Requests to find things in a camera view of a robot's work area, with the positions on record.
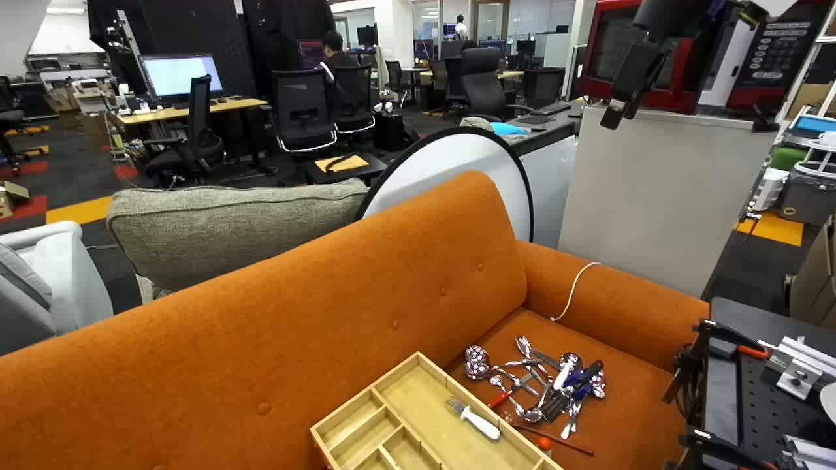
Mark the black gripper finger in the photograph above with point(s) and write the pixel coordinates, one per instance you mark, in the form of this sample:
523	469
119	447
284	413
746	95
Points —
641	75

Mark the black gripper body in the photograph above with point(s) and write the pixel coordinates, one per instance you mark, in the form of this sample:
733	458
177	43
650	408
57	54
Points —
671	16

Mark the black office chair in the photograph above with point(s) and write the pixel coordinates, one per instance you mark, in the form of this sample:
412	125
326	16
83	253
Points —
485	79
541	88
195	131
356	99
305	112

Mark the red and black microwave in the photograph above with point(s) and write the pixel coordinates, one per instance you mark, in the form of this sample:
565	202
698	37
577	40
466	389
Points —
767	54

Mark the white shelf rack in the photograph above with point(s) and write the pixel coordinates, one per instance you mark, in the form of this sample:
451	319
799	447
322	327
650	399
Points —
814	131

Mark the seated person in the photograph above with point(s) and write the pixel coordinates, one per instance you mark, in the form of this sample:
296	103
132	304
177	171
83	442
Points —
332	50

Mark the yellow folder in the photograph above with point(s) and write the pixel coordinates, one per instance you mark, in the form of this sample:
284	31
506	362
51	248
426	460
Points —
343	164

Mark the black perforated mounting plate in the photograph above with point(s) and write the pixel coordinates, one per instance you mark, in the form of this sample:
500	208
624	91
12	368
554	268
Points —
767	408

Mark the thin red stick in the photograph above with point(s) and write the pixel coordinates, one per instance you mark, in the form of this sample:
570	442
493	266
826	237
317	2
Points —
565	445

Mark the wooden cutlery tray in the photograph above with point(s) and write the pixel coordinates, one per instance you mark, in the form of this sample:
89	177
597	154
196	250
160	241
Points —
409	419

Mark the grey cushion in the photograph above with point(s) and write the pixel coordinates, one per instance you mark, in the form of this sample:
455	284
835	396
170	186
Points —
227	231

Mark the wooden office desk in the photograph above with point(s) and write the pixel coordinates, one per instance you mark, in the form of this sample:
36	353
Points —
193	112

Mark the computer monitor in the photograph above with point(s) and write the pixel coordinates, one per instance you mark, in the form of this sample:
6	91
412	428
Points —
182	75

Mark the orange fabric sofa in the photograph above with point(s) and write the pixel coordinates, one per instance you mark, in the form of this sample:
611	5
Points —
262	349

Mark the white grey armchair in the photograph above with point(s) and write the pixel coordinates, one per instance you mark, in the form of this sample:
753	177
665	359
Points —
42	288

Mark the aluminium bracket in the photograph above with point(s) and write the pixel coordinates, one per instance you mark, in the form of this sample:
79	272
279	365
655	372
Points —
800	368

